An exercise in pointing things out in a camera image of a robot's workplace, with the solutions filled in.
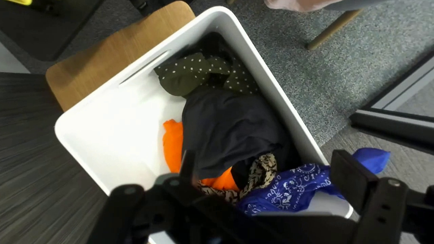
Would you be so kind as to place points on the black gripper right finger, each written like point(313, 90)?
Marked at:
point(387, 206)

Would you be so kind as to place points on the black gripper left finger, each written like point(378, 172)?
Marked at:
point(173, 205)

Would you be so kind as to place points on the black clothing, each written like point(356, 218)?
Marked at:
point(226, 128)

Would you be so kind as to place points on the peach clothing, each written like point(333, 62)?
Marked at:
point(299, 6)

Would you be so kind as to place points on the white plastic box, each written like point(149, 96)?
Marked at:
point(116, 132)

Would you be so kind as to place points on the orange cloth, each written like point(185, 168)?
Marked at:
point(173, 142)

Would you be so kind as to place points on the leopard pattern cloth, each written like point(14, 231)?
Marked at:
point(262, 172)

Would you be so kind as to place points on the blue bandana cloth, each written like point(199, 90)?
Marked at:
point(291, 190)

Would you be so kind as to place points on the green polka dot cloth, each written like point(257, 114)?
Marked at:
point(185, 75)

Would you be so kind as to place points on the black glass door frame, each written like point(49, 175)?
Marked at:
point(405, 111)

